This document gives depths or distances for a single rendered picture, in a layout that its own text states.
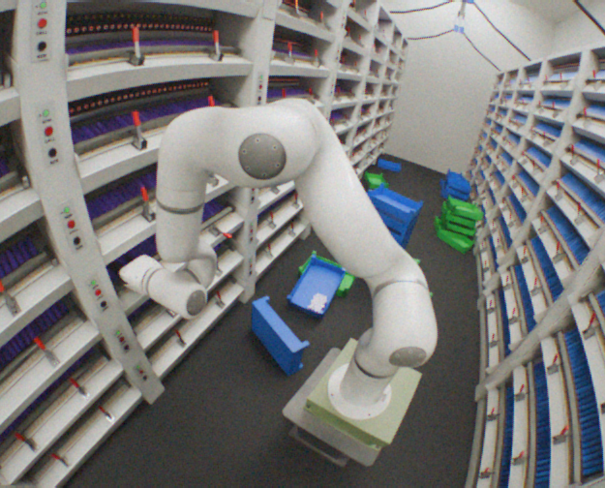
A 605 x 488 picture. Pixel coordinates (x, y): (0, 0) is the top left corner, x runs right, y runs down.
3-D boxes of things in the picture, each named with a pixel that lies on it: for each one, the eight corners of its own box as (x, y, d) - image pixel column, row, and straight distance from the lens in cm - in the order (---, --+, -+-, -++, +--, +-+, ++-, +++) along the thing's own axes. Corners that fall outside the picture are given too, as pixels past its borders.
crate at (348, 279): (355, 278, 175) (358, 268, 170) (344, 298, 160) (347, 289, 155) (311, 259, 180) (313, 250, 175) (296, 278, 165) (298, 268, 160)
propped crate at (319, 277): (321, 320, 147) (322, 314, 139) (287, 304, 151) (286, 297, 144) (345, 275, 160) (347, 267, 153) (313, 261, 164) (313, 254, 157)
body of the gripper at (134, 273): (166, 259, 76) (143, 249, 84) (136, 281, 72) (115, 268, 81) (173, 283, 80) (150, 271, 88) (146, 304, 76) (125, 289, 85)
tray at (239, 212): (241, 226, 119) (248, 210, 113) (125, 318, 90) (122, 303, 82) (207, 198, 126) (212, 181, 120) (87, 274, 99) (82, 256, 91)
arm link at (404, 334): (399, 341, 76) (435, 271, 61) (403, 405, 67) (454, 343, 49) (354, 335, 74) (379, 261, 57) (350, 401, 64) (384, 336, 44)
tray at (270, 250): (303, 230, 193) (312, 217, 185) (252, 282, 150) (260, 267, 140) (280, 212, 196) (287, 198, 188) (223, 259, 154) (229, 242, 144)
